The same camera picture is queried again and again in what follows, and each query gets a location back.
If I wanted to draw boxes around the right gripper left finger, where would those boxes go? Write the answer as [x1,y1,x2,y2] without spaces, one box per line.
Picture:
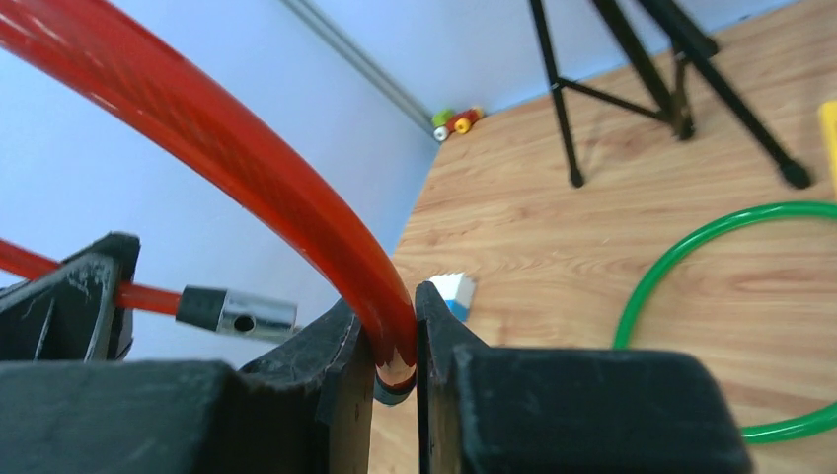
[1,303,374,473]

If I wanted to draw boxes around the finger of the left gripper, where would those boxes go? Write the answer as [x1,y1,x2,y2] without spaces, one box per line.
[1,232,140,361]

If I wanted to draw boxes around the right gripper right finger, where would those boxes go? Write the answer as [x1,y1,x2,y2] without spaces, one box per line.
[415,282,752,473]

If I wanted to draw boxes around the thick red cable lock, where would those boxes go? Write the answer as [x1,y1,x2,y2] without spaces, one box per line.
[1,1,419,405]

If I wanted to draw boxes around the green cable lock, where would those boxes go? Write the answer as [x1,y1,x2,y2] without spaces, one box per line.
[611,200,837,446]

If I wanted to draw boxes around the white blue block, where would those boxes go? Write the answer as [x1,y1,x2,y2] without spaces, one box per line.
[428,273,477,323]

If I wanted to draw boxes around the toy car red green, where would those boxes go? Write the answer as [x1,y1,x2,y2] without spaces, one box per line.
[431,107,485,142]

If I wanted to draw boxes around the black music stand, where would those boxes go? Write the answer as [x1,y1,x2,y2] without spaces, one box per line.
[526,0,813,191]

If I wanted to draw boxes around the yellow triangular plastic piece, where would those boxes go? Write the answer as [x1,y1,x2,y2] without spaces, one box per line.
[818,100,837,192]

